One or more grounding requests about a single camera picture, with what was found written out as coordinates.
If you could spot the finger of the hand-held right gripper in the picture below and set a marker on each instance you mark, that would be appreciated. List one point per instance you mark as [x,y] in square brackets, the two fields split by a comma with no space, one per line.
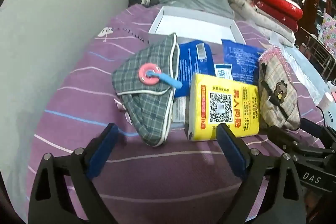
[312,126]
[283,138]

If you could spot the grey blanket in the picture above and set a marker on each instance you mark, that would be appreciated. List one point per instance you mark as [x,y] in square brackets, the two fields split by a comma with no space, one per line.
[199,2]

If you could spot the wooden chair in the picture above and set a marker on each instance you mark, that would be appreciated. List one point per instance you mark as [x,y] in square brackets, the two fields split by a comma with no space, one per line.
[317,53]

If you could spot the yellow tissue pack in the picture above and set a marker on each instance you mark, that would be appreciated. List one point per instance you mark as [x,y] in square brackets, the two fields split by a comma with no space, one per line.
[223,108]

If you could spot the purple striped bed sheet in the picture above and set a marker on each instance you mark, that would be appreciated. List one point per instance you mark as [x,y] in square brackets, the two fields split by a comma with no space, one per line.
[78,98]

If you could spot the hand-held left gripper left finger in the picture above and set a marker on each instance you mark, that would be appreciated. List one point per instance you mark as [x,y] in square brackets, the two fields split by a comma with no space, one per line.
[102,151]

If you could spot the white quilt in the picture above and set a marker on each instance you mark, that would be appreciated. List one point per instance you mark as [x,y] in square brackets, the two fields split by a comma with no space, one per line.
[254,16]

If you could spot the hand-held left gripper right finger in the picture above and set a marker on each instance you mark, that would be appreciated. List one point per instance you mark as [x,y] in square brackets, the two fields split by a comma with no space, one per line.
[231,151]

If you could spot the green plaid pouch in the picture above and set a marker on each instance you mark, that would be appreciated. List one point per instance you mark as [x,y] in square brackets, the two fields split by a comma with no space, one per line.
[147,106]

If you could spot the small white packet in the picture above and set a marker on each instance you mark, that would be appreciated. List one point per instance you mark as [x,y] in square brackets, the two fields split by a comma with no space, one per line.
[179,109]

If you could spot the white cardboard box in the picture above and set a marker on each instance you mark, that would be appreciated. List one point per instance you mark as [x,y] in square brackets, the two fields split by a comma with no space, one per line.
[194,27]

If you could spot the light blue sheet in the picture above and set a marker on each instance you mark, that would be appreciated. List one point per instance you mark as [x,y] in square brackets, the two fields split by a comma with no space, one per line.
[304,69]

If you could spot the white bottle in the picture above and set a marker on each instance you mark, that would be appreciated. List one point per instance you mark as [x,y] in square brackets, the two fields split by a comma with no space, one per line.
[326,100]

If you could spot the blue plastic packet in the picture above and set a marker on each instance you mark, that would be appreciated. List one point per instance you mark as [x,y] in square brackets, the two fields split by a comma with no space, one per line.
[241,58]
[191,64]

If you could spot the colourful patterned box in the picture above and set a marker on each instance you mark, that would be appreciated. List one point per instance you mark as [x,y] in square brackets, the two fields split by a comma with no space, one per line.
[328,29]

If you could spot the beige plaid pink-fringed pouch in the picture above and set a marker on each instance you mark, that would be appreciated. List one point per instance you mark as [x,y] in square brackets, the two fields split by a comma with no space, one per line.
[278,106]

